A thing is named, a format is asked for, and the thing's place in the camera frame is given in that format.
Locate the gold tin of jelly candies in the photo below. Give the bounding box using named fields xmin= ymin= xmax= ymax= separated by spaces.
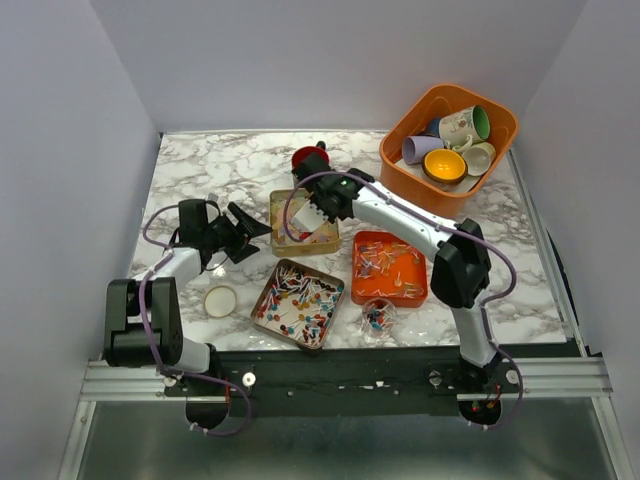
xmin=269 ymin=190 xmax=341 ymax=257

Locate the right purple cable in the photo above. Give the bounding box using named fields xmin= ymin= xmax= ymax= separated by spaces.
xmin=282 ymin=172 xmax=525 ymax=431

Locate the yellow and brown bowl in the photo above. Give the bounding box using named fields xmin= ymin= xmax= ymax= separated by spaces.
xmin=422 ymin=149 xmax=468 ymax=184

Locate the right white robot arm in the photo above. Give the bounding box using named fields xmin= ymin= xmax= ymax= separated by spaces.
xmin=292 ymin=154 xmax=498 ymax=392

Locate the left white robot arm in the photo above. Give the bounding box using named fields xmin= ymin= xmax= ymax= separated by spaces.
xmin=103 ymin=199 xmax=272 ymax=395

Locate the floral white mug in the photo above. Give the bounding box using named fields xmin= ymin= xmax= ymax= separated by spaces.
xmin=438 ymin=105 xmax=491 ymax=152

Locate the cream cup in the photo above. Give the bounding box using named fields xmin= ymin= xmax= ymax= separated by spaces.
xmin=462 ymin=142 xmax=496 ymax=177

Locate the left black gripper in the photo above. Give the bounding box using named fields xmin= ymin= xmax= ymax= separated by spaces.
xmin=203 ymin=201 xmax=272 ymax=263

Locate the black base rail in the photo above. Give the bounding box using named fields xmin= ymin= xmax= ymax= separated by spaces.
xmin=164 ymin=346 xmax=517 ymax=417

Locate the lavender cup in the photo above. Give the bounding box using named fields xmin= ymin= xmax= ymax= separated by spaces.
xmin=401 ymin=136 xmax=444 ymax=165

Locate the aluminium frame rail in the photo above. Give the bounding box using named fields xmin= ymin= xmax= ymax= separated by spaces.
xmin=58 ymin=357 xmax=612 ymax=479

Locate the blue cup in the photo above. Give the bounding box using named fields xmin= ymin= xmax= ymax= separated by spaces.
xmin=424 ymin=117 xmax=441 ymax=138

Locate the red and black mug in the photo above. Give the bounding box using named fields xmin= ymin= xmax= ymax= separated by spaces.
xmin=291 ymin=140 xmax=330 ymax=170

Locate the orange tray of candies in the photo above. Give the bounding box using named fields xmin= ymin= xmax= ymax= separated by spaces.
xmin=351 ymin=231 xmax=428 ymax=308

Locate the gold tin of lollipops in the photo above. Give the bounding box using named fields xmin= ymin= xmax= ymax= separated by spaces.
xmin=250 ymin=259 xmax=345 ymax=353

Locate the clear glass jar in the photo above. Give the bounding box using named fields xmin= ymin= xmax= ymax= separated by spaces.
xmin=361 ymin=298 xmax=398 ymax=340

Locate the orange plastic bin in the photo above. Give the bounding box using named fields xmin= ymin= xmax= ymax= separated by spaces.
xmin=379 ymin=83 xmax=519 ymax=218

